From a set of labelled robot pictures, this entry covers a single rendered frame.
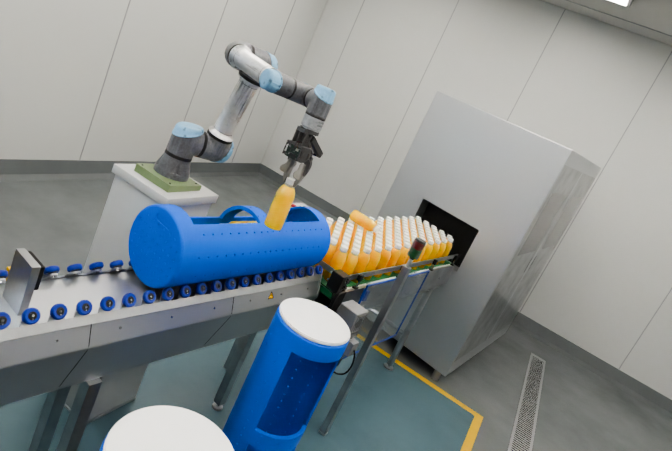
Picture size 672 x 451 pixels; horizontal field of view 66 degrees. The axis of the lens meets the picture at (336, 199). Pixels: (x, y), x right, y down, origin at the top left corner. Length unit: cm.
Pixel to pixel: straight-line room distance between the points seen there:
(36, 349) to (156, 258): 44
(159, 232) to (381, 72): 530
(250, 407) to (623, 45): 547
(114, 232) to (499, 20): 522
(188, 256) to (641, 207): 531
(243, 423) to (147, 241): 74
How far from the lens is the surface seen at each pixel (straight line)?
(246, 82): 221
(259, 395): 198
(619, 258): 642
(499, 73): 648
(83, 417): 209
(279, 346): 187
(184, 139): 224
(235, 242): 193
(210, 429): 133
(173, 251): 179
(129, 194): 230
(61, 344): 172
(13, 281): 171
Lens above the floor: 190
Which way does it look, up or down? 14 degrees down
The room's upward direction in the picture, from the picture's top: 24 degrees clockwise
